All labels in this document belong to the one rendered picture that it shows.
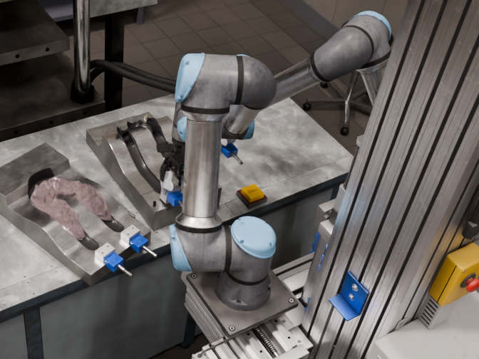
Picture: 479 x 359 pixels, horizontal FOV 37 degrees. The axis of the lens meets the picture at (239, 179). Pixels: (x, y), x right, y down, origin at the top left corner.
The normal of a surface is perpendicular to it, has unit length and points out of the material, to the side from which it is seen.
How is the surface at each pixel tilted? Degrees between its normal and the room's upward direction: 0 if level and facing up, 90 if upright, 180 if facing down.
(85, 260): 0
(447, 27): 90
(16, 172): 0
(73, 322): 90
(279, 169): 0
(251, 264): 90
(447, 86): 90
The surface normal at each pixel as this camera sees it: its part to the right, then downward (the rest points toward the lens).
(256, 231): 0.26, -0.72
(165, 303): 0.56, 0.62
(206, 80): 0.17, 0.18
